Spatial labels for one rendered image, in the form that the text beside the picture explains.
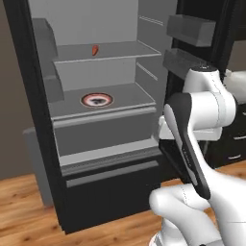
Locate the black freezer drawer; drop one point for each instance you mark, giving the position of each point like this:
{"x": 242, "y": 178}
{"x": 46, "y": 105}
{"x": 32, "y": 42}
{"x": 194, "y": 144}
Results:
{"x": 109, "y": 201}

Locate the black fridge door with bins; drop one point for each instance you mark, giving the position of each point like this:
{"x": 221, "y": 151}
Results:
{"x": 224, "y": 19}

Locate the dark fish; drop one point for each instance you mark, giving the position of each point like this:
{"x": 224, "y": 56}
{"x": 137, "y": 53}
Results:
{"x": 97, "y": 101}

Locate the small red-orange vegetable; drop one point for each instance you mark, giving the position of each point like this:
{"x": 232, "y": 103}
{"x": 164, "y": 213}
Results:
{"x": 94, "y": 50}

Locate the grey fridge shelf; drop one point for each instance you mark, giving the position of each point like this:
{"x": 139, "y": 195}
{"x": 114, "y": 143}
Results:
{"x": 121, "y": 49}
{"x": 128, "y": 94}

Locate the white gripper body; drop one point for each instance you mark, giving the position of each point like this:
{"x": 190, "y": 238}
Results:
{"x": 205, "y": 134}

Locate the grey crisper drawer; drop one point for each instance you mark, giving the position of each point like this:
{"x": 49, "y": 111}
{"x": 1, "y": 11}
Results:
{"x": 102, "y": 131}

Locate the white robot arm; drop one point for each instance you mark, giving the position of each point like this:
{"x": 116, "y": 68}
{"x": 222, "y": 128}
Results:
{"x": 206, "y": 107}

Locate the black fridge door edge-on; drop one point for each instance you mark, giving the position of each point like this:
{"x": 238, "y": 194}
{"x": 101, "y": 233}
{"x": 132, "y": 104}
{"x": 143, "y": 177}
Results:
{"x": 29, "y": 80}

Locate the black fridge with grey interior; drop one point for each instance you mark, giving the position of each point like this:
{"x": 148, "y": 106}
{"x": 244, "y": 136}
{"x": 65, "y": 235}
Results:
{"x": 96, "y": 22}

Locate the grey door bin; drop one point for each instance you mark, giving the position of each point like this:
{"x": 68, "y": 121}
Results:
{"x": 179, "y": 62}
{"x": 192, "y": 30}

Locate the black drawer cabinet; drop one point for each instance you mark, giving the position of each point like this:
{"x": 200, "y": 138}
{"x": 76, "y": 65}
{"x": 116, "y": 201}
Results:
{"x": 238, "y": 147}

